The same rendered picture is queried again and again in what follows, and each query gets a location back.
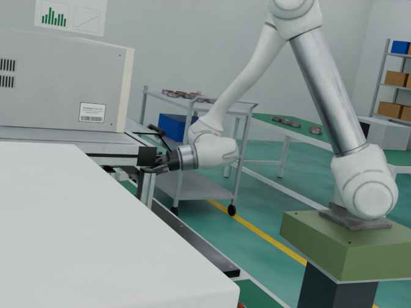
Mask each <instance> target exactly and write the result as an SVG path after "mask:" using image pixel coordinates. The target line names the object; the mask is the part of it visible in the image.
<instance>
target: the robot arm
mask: <svg viewBox="0 0 411 308"><path fill-rule="evenodd" d="M266 5H267V8H268V11H269V13H268V15H267V19H266V21H265V23H264V26H263V28H262V32H261V36H260V38H259V41H258V44H257V47H256V50H255V52H254V54H253V56H252V58H251V60H250V62H249V63H248V65H247V66H246V67H245V69H244V70H243V72H241V74H239V76H238V77H237V78H236V79H235V80H234V82H233V83H232V84H231V85H230V86H229V87H228V88H227V89H226V90H225V91H224V93H223V94H222V95H221V96H220V97H219V99H217V101H216V102H215V104H214V105H213V106H212V108H211V109H210V111H209V112H208V113H207V114H206V115H205V116H203V117H200V118H199V119H198V120H197V121H196V122H195V123H194V124H192V125H191V127H190V128H189V130H188V134H187V138H188V143H189V145H181V146H178V149H171V151H172V152H169V151H168V150H167V151H166V155H163V153H162V152H157V154H156V159H155V166H147V167H145V168H152V169H153V170H155V171H156V172H157V173H156V175H160V174H162V173H166V172H168V169H169V171H177V170H179V169H180V168H181V170H182V171H190V170H196V169H214V168H219V167H223V166H227V165H229V164H232V163H234V162H236V161H237V159H238V157H239V148H238V146H237V143H236V141H235V140H234V139H231V138H228V137H221V136H222V133H223V127H222V121H223V117H224V115H225V113H226V112H227V111H228V109H229V108H230V107H231V106H232V105H233V104H234V103H235V102H236V101H237V100H238V99H239V98H240V97H241V96H242V95H243V94H244V93H245V92H247V91H248V90H249V89H250V88H251V87H252V86H253V85H254V84H255V83H256V82H257V81H258V80H259V79H260V77H261V76H262V75H263V74H264V73H265V71H266V70H267V69H268V68H269V66H270V65H271V63H272V62H273V61H274V59H275V57H276V56H277V55H278V54H279V53H280V51H281V50H282V49H283V47H284V46H285V45H286V43H287V42H289V43H290V45H291V48H292V50H293V53H294V56H295V58H296V60H297V63H298V66H299V67H300V70H301V73H302V75H303V78H304V80H305V83H306V85H307V87H308V90H309V92H310V95H311V98H312V99H313V102H314V105H315V107H316V109H317V112H318V115H319V117H320V120H321V122H322V124H323V127H324V130H325V132H326V134H327V137H328V140H329V141H330V144H331V147H332V149H333V152H334V154H335V155H334V157H333V159H332V161H331V164H330V169H331V172H332V174H333V178H334V180H335V188H334V200H333V202H330V203H329V208H330V209H331V210H320V211H319V216H323V217H325V218H327V219H329V220H331V221H333V222H335V223H337V224H339V225H341V226H343V227H345V228H346V229H347V230H351V231H356V230H362V229H378V228H391V226H392V223H391V222H388V221H386V220H384V219H382V218H380V217H382V216H385V215H387V214H388V213H389V212H390V211H391V210H392V209H393V208H394V206H395V205H396V202H397V200H398V187H397V185H396V183H395V181H394V179H393V178H392V176H391V172H390V170H389V168H388V166H387V159H386V157H385V154H384V152H383V150H382V149H381V148H380V147H379V146H378V145H377V144H370V143H367V141H366V138H365V136H364V133H363V130H362V129H361V126H360V123H359V121H358V118H357V115H356V113H355V111H354V108H353V106H352V103H351V101H350V98H349V95H348V93H347V90H346V88H345V85H344V83H343V80H342V78H341V75H340V73H339V70H338V68H337V66H336V63H335V60H334V58H333V55H332V53H331V51H330V48H329V45H328V43H327V40H326V38H325V36H324V33H323V30H322V28H321V26H322V24H323V16H322V12H321V9H320V5H319V1H318V0H266Z"/></svg>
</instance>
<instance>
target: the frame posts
mask: <svg viewBox="0 0 411 308"><path fill-rule="evenodd" d="M102 169H103V170H104V171H106V172H107V173H108V174H109V175H110V176H112V178H113V179H115V175H116V171H115V170H114V169H113V168H111V167H102ZM156 173H157V172H156V171H155V170H153V169H152V168H140V171H139V179H138V188H137V193H136V198H137V199H138V200H139V201H140V202H142V203H143V204H144V205H145V206H146V207H147V208H148V209H149V210H151V206H152V199H153V194H154V186H155V177H156Z"/></svg>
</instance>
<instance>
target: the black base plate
mask: <svg viewBox="0 0 411 308"><path fill-rule="evenodd" d="M151 211H152V212H153V213H154V214H156V215H157V216H158V217H159V218H160V219H161V220H162V221H163V222H165V223H166V224H167V225H168V226H170V228H172V229H173V230H174V231H175V232H176V233H178V234H179V235H180V236H181V237H182V238H183V239H184V240H185V241H187V242H188V243H189V244H190V245H192V246H193V247H194V248H195V249H196V250H197V251H198V252H200V253H201V254H202V255H203V256H204V257H205V258H206V259H207V260H209V261H210V262H211V263H212V264H213V265H215V266H216V267H217V268H218V269H219V270H220V271H221V272H223V273H224V274H225V275H226V276H227V277H228V278H232V277H239V276H240V269H239V268H238V267H236V266H235V265H234V264H233V263H232V262H230V261H229V260H228V259H227V258H226V257H224V256H223V255H222V254H220V253H219V252H218V251H217V250H216V249H214V248H213V247H211V245H209V244H208V243H207V242H206V241H204V240H203V239H202V238H201V237H199V236H198V235H197V234H195V233H194V231H192V230H191V229H189V228H188V227H187V226H186V225H185V224H183V223H182V222H181V221H180V220H178V219H177V218H176V217H175V216H173V215H172V214H171V213H170V212H169V211H168V210H166V209H165V208H163V207H162V206H161V205H160V204H159V203H157V202H156V201H155V200H153V199H152V206H151Z"/></svg>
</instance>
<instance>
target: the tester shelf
mask: <svg viewBox="0 0 411 308"><path fill-rule="evenodd" d="M0 142H30V143H46V144H74V145H76V146H77V147H78V148H79V149H80V150H81V151H82V152H84V153H85V154H86V155H87V156H88V157H89V158H90V159H92V160H93V161H94V162H95V163H97V164H98V165H101V166H155V159H156V154H157V147H156V146H154V145H152V144H150V143H149V142H147V141H145V140H144V139H142V138H140V137H139V136H137V135H135V134H133V133H132V132H130V131H128V130H126V129H124V133H117V132H105V131H84V130H62V129H51V128H28V127H17V126H0Z"/></svg>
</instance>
